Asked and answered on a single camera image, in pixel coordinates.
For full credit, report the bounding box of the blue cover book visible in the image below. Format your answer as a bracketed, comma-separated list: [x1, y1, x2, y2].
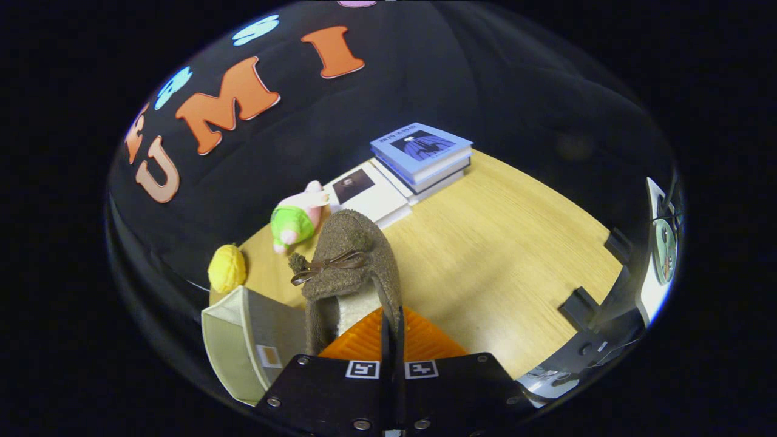
[370, 122, 475, 183]

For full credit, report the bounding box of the brown fuzzy slipper shoe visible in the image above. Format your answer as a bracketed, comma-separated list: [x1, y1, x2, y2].
[288, 209, 405, 360]

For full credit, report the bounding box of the white book with portrait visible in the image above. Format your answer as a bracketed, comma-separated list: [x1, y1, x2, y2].
[321, 160, 414, 231]

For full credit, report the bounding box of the white equipment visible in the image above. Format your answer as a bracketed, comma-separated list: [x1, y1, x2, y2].
[636, 176, 686, 326]

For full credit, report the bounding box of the grey fabric storage box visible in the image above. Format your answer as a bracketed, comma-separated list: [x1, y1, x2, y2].
[200, 285, 311, 408]

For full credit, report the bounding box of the green and pink plush toy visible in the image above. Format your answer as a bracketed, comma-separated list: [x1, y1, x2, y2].
[270, 180, 332, 255]

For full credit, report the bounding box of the black table clamp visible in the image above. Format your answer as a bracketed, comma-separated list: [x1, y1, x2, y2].
[603, 227, 637, 266]
[558, 286, 603, 332]

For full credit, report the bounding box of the dark-edged book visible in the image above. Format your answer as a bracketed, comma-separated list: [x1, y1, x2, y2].
[378, 152, 473, 195]

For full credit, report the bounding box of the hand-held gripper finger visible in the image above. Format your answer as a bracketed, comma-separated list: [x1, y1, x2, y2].
[254, 307, 393, 435]
[394, 306, 536, 435]

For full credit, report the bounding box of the yellow plush toy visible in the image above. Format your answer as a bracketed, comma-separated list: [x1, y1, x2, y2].
[207, 243, 248, 295]

